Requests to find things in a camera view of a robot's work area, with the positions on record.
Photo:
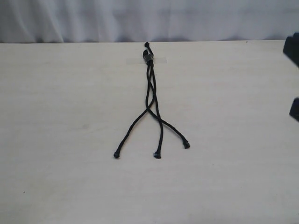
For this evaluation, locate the clear adhesive tape strip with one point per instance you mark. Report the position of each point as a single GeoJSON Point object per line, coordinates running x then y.
{"type": "Point", "coordinates": [134, 61]}

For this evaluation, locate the white backdrop curtain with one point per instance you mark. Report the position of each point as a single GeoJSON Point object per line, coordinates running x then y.
{"type": "Point", "coordinates": [29, 21]}

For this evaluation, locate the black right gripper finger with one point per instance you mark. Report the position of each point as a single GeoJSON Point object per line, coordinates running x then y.
{"type": "Point", "coordinates": [294, 110]}
{"type": "Point", "coordinates": [291, 48]}

